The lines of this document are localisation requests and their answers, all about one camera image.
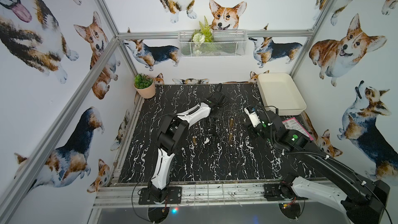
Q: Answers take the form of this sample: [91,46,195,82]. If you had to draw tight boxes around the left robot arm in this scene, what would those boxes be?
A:
[148,83,229,203]

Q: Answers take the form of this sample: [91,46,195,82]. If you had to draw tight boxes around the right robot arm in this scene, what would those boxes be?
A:
[244,104,390,224]

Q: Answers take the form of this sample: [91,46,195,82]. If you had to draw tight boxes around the pink printed card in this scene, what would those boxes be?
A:
[282,117,314,141]

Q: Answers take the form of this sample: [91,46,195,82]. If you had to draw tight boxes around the cream rectangular tray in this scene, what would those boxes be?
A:
[257,73,307,116]

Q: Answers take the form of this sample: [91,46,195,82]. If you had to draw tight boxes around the fern and white flower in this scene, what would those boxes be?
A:
[190,17,214,56]

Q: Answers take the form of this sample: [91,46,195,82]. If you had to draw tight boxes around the potted green plant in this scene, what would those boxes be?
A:
[134,74,155,99]

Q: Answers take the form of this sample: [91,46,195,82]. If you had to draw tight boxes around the white wire basket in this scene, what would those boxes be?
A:
[178,30,248,57]

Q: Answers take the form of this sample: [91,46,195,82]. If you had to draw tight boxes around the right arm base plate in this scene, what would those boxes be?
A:
[263,184,307,201]

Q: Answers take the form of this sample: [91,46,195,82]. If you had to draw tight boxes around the aluminium front rail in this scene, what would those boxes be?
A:
[93,181,291,209]

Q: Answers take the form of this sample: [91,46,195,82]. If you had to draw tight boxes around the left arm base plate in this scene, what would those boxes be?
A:
[138,187,182,205]

